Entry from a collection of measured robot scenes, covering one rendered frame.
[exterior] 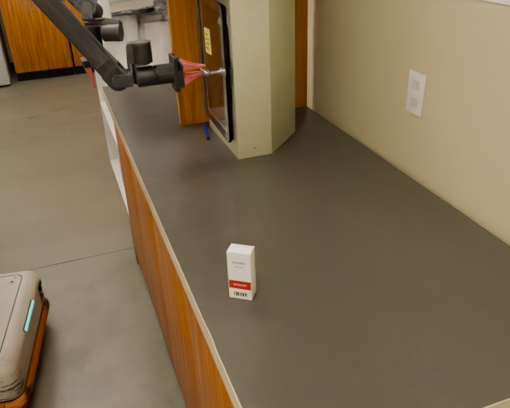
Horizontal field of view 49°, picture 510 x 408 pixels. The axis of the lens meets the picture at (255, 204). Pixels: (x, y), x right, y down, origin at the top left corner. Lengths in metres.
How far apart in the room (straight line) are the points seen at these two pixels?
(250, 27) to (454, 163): 0.65
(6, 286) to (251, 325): 1.61
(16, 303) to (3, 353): 0.28
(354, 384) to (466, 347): 0.22
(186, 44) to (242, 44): 0.38
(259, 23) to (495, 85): 0.65
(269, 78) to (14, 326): 1.32
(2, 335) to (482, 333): 1.69
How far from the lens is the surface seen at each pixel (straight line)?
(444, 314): 1.11
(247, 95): 1.64
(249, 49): 1.61
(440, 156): 1.54
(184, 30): 1.94
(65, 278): 2.98
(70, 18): 1.63
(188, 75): 1.71
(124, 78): 1.63
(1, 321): 2.34
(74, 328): 2.65
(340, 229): 1.33
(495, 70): 1.35
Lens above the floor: 1.63
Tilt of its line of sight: 28 degrees down
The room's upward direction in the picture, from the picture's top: 2 degrees counter-clockwise
